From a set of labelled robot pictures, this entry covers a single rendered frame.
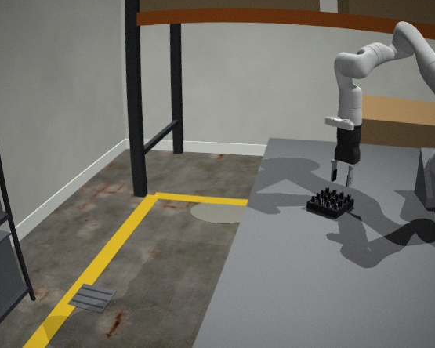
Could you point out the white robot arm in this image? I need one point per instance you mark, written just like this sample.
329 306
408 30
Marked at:
348 66

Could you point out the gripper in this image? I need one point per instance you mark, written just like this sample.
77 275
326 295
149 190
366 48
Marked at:
347 150

